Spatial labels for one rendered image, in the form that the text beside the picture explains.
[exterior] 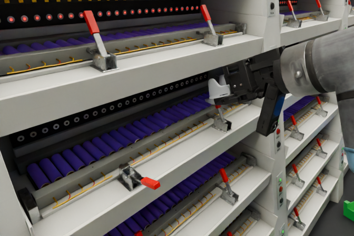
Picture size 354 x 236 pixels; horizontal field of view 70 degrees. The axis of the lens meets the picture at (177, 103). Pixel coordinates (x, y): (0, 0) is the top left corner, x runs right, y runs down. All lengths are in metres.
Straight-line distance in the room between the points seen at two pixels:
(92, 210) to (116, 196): 0.04
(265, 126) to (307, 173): 0.71
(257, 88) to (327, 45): 0.15
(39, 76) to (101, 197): 0.21
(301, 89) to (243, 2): 0.36
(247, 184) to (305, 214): 0.59
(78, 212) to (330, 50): 0.44
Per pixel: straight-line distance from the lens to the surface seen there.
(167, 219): 0.63
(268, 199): 0.90
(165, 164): 0.50
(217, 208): 0.69
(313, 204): 1.39
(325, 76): 0.43
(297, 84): 0.45
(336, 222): 1.57
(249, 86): 0.50
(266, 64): 0.49
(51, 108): 0.36
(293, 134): 1.04
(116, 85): 0.39
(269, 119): 0.52
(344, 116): 0.43
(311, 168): 1.26
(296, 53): 0.45
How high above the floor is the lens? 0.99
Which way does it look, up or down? 15 degrees down
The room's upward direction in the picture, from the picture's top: 9 degrees counter-clockwise
